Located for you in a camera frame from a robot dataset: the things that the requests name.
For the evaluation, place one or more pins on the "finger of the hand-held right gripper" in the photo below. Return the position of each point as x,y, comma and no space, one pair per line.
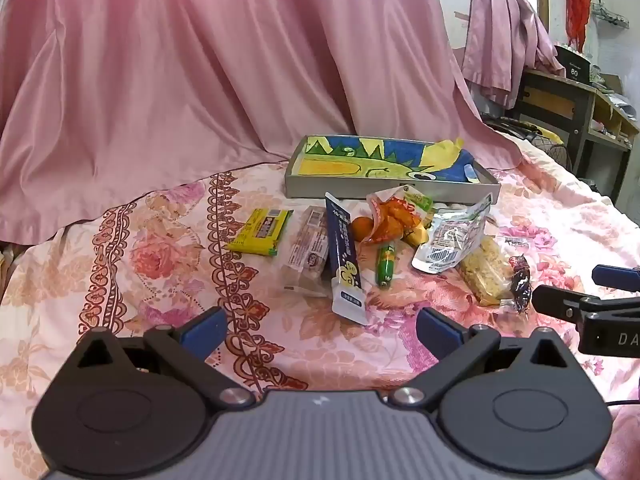
617,277
557,300

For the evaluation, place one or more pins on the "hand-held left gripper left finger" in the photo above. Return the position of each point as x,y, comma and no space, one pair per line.
202,332

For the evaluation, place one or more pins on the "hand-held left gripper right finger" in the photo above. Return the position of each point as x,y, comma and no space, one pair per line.
440,332

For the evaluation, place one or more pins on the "dark small snack packet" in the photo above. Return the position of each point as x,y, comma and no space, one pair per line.
520,280

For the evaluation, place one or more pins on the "yellow noodle snack packet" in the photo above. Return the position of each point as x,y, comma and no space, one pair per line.
485,270

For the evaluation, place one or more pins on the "green sausage stick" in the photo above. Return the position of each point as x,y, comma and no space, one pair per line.
385,262

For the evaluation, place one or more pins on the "silver white snack pouch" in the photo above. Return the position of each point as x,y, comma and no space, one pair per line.
447,240

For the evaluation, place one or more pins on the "yellow triangular snack packet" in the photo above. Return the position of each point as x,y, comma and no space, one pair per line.
419,235

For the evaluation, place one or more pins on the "yellow green snack packet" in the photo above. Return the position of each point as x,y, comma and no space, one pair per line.
257,232

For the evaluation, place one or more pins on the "orange snack packet green label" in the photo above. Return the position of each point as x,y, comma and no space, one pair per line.
395,215

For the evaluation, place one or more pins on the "orange mandarin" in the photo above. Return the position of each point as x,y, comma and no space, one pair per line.
362,230

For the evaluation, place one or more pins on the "blue white snack packet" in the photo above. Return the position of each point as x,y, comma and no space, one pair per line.
345,245

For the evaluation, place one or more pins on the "clear biscuit packet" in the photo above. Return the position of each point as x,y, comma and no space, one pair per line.
307,250

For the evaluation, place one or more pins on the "grey cardboard tray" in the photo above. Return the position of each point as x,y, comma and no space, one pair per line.
350,187

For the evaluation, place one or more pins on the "floral bed sheet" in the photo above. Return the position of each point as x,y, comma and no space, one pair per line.
150,270

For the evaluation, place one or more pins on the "black floor fan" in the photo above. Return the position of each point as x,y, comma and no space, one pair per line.
555,154

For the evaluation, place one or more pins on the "yellow black bag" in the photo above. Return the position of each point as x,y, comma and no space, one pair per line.
545,133

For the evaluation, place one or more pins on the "wooden desk shelf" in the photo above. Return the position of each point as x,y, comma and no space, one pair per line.
585,110

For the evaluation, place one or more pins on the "colourful drawn paper liner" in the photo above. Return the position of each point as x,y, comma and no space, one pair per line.
340,165

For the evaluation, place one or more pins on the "black box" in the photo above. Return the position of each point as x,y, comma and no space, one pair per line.
572,65

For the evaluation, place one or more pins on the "large pink curtain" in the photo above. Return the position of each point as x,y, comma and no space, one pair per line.
175,85

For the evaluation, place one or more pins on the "pink hanging cloth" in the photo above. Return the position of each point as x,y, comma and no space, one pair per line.
500,35

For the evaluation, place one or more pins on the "red hanging ornament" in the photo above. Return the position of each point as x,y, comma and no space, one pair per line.
577,0

